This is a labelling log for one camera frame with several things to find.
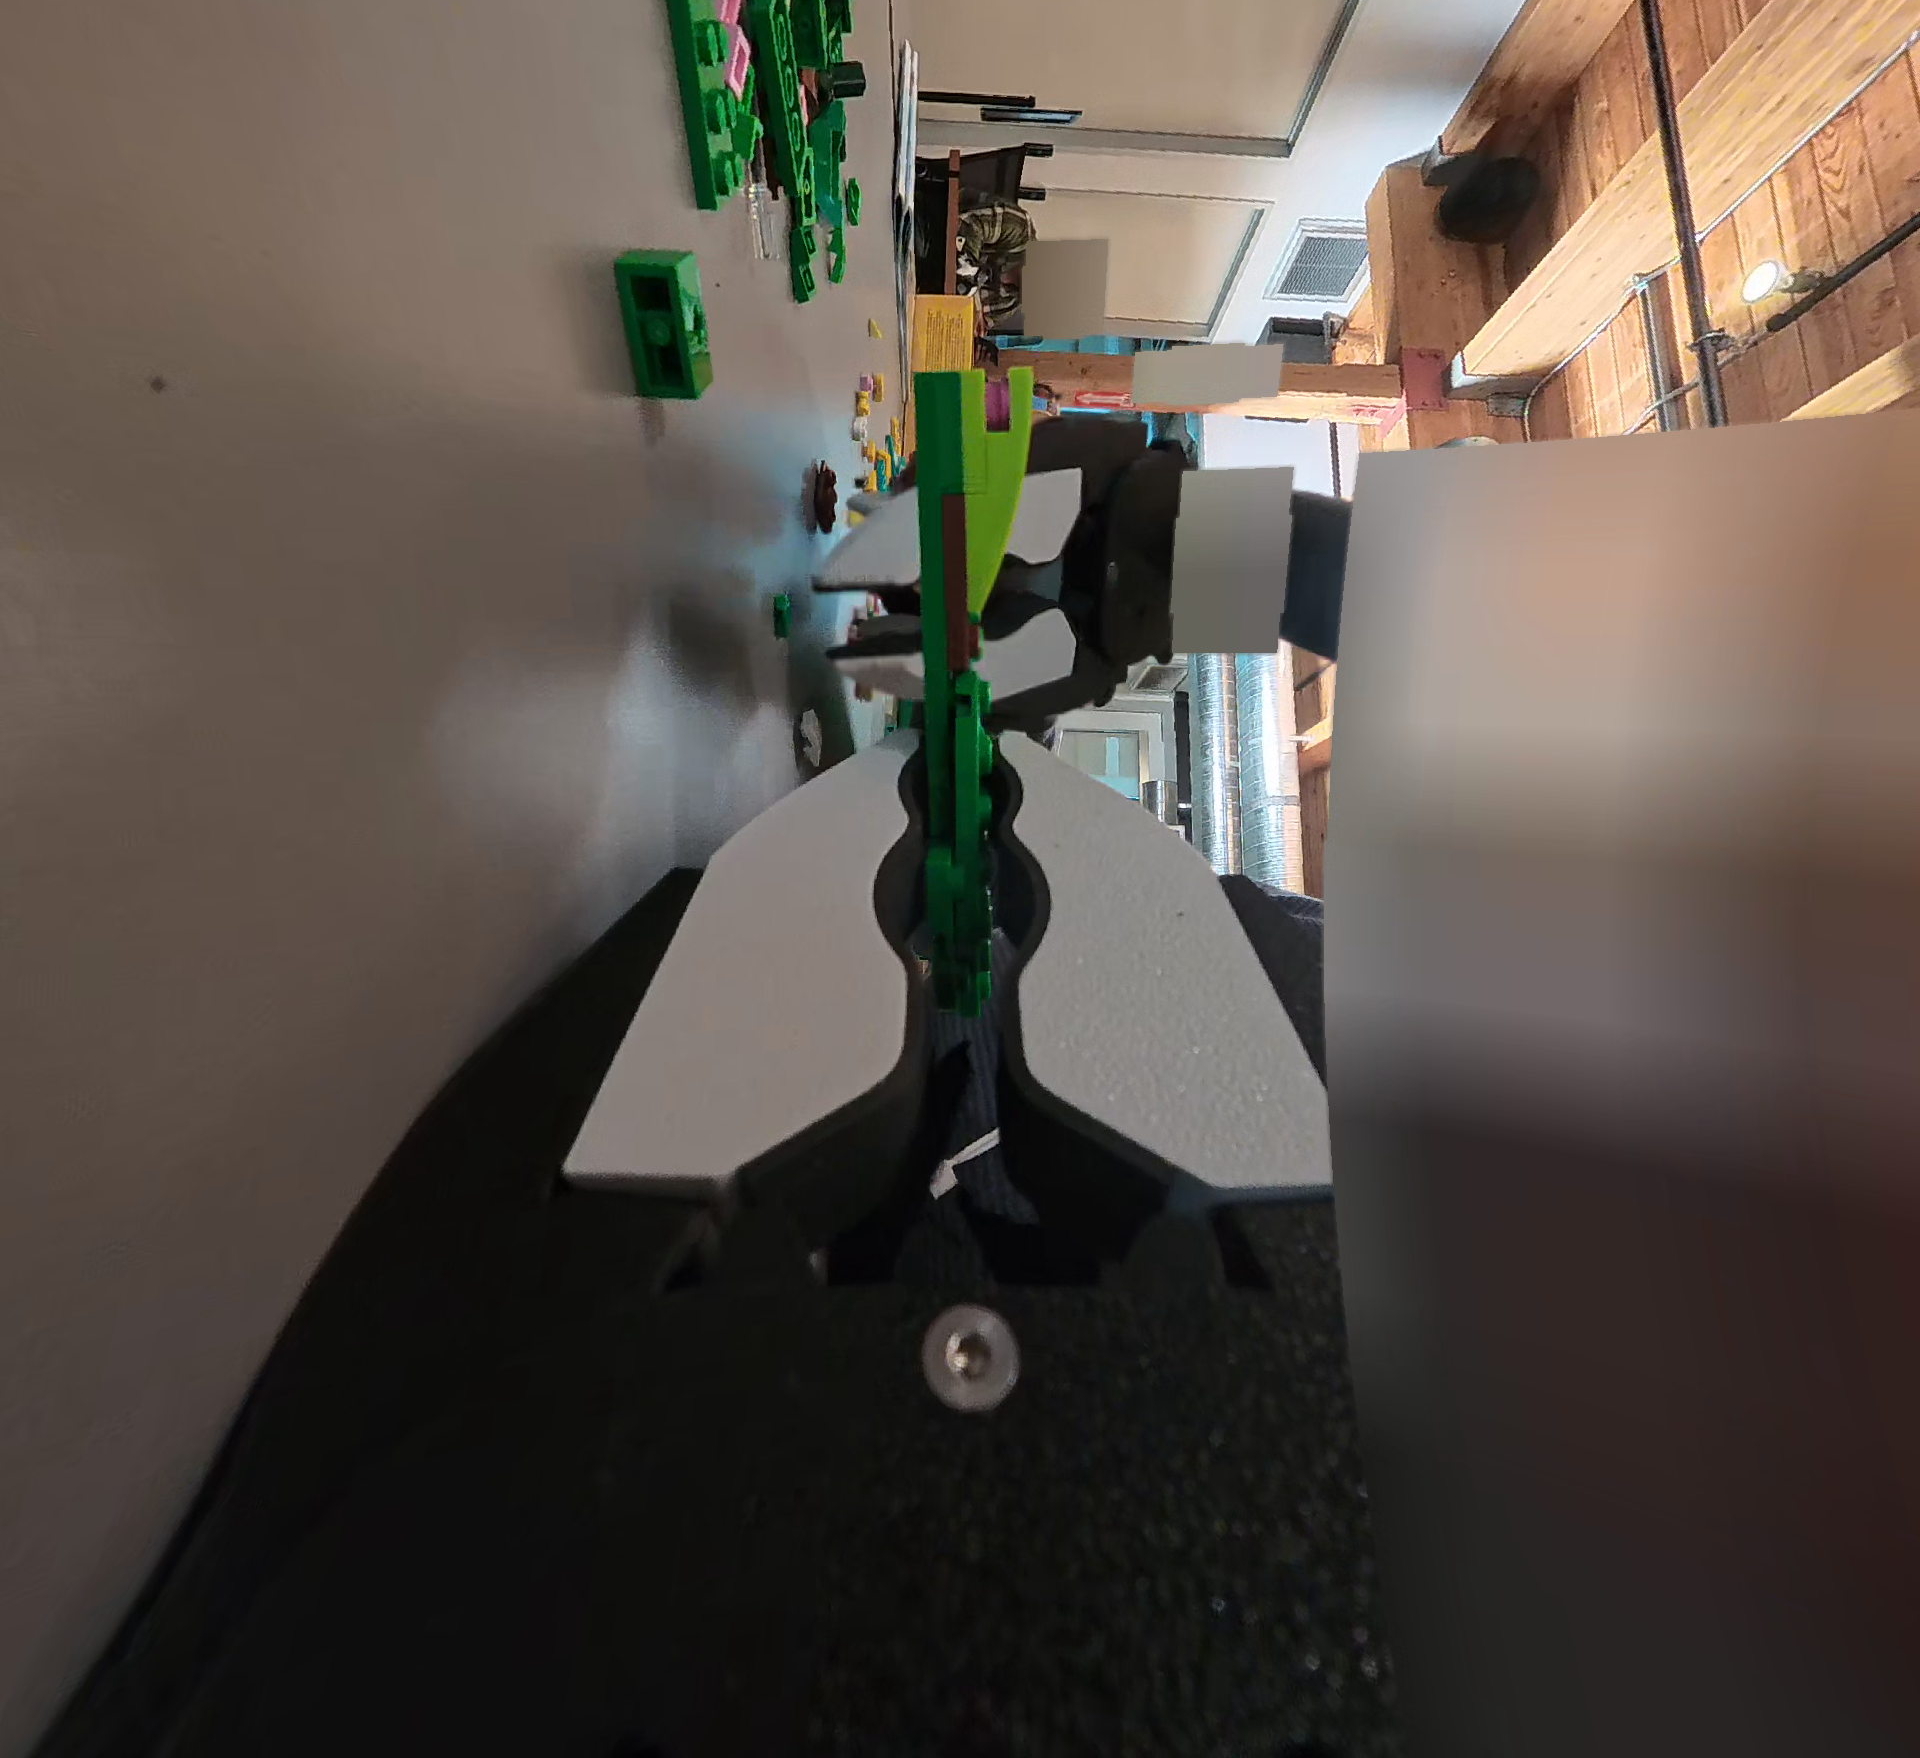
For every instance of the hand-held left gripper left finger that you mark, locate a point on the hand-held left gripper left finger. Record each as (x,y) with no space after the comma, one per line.
(737,1040)

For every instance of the green holed lego brick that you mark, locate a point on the green holed lego brick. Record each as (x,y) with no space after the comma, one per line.
(663,325)

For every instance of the white vent grille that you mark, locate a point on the white vent grille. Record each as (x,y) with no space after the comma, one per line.
(1315,264)

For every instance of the brown lego brick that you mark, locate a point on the brown lego brick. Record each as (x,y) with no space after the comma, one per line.
(819,492)

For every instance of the small colourful lego pieces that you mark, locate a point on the small colourful lego pieces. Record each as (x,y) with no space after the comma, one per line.
(877,424)

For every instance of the yellow lego box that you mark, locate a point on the yellow lego box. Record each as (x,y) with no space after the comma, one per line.
(946,334)

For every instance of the grey metal ceiling pipe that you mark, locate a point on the grey metal ceiling pipe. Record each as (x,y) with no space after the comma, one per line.
(1673,109)

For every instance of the cluster of green lego parts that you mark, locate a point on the cluster of green lego parts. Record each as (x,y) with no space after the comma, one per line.
(774,50)

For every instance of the small green lego piece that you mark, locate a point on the small green lego piece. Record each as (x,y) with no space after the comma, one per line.
(781,614)

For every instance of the green lego plate assembly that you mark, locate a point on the green lego plate assembly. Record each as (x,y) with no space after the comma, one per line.
(961,739)

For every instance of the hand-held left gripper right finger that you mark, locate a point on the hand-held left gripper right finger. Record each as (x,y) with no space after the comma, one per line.
(1171,1040)

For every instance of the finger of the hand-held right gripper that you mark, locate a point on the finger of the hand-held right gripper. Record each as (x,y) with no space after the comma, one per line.
(1021,664)

